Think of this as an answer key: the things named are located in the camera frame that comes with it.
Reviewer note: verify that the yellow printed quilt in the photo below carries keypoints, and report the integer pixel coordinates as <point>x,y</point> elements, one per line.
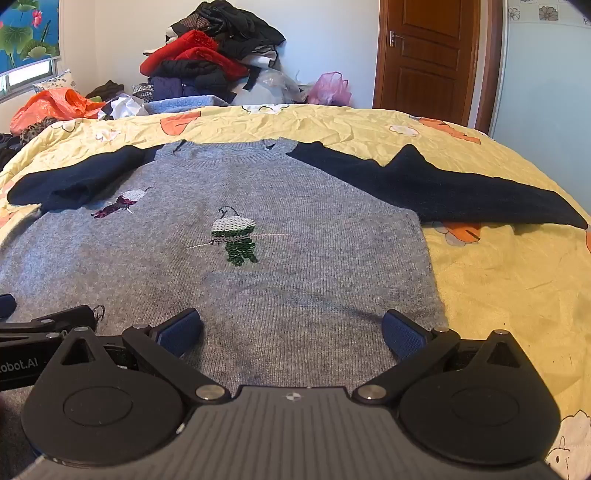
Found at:
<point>498,286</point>

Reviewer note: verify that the floral print pillow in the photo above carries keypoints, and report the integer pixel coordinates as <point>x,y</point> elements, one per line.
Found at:
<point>55,82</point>

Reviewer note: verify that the leopard print cloth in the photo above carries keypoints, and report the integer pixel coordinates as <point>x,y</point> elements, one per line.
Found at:
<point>37,130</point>

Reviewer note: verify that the white crumpled cloth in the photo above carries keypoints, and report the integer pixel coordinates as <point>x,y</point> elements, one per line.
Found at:
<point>127,107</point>

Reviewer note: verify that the pile of clothes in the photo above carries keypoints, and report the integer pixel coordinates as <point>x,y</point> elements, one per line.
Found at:
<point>203,55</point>

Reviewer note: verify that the pink plastic bag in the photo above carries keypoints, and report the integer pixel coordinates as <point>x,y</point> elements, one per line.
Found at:
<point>330,90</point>

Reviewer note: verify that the light blue knit cloth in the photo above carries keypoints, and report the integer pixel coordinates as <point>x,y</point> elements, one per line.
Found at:
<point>184,104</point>

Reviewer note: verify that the pale floral wardrobe door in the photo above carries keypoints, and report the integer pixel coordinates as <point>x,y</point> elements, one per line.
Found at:
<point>545,92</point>

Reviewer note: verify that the orange plastic bag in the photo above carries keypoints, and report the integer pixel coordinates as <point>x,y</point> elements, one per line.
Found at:
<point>55,104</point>

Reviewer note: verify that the dark patterned cloth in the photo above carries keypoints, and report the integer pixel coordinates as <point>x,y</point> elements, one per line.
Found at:
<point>8,150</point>

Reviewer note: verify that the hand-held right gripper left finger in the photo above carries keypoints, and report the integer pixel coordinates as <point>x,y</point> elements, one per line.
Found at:
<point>181,331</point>

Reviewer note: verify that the lotus print window blind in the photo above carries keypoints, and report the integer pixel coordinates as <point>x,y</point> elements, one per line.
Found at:
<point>23,32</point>

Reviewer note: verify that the brown wooden door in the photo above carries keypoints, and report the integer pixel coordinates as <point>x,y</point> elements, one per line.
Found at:
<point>427,60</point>

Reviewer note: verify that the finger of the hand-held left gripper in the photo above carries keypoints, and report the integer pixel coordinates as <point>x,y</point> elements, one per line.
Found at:
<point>5,306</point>
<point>69,317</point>

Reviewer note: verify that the window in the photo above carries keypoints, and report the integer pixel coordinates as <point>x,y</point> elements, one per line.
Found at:
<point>25,76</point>

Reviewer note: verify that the clear plastic bag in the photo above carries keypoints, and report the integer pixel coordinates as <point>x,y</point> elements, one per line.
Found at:
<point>281,85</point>

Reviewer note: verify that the grey sweater with navy sleeves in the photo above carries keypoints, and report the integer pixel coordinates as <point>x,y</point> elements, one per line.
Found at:
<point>240,286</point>

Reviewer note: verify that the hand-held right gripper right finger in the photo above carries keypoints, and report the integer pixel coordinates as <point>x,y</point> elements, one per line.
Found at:
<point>404,335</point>

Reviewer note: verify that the dark brown cloth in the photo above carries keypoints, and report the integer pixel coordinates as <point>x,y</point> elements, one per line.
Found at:
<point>106,90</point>

